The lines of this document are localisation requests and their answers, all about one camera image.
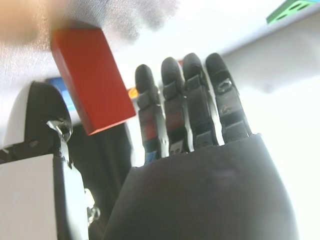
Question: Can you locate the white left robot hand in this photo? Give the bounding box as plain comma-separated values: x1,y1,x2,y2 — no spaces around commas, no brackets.
0,52,301,240

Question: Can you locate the blue toy piece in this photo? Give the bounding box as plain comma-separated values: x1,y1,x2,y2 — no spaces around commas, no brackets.
44,77,77,113

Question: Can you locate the red rectangular block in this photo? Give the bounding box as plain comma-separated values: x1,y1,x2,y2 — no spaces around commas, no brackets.
51,26,137,136

